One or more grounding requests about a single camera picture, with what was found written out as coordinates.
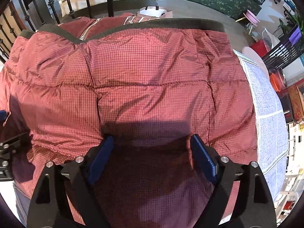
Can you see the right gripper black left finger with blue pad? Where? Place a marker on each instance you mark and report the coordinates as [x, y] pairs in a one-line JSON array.
[[64, 194]]

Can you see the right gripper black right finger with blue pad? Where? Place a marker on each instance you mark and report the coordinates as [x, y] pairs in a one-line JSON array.
[[254, 204]]

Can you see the maroon zip-up jacket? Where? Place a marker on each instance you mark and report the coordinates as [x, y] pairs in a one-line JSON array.
[[149, 84]]

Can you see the blue plaid bed sheet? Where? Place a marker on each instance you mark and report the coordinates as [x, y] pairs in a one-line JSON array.
[[272, 135]]

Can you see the pink round stool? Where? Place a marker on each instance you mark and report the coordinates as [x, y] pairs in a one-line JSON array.
[[253, 21]]

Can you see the white shopping bag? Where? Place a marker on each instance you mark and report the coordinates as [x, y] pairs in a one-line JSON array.
[[155, 12]]

